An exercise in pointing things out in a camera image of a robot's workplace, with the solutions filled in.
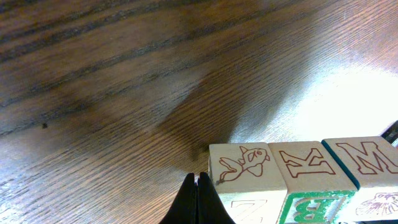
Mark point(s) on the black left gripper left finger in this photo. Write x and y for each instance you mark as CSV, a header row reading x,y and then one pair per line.
x,y
184,207

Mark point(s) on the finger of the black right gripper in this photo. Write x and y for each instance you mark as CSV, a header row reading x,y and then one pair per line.
x,y
391,134

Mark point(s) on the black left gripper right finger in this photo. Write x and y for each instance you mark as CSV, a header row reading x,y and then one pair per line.
x,y
210,209

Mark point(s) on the wooden shell picture block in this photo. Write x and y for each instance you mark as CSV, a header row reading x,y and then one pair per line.
x,y
371,164

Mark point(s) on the wooden block green side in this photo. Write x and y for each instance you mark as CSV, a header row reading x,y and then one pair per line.
x,y
248,181

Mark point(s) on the green letter B block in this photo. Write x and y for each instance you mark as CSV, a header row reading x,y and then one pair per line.
x,y
317,187

